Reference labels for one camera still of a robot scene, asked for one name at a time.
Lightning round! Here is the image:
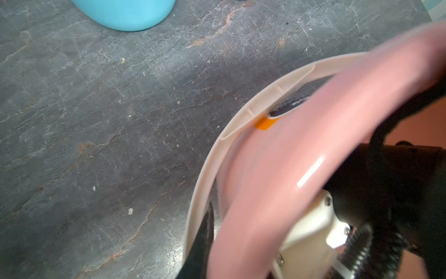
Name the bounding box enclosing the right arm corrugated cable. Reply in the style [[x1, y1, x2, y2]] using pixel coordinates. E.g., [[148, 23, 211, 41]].
[[334, 73, 446, 279]]

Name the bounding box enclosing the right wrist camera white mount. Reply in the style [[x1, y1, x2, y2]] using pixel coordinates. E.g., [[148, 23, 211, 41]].
[[271, 190, 350, 279]]

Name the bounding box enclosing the left blue bucket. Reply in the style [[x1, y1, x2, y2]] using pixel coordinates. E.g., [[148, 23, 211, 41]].
[[72, 0, 175, 32]]

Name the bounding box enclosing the pink plastic bucket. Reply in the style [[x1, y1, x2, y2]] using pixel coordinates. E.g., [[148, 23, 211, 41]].
[[182, 21, 446, 279]]

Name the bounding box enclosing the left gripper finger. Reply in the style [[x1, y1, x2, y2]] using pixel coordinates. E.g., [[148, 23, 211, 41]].
[[176, 202, 214, 279]]

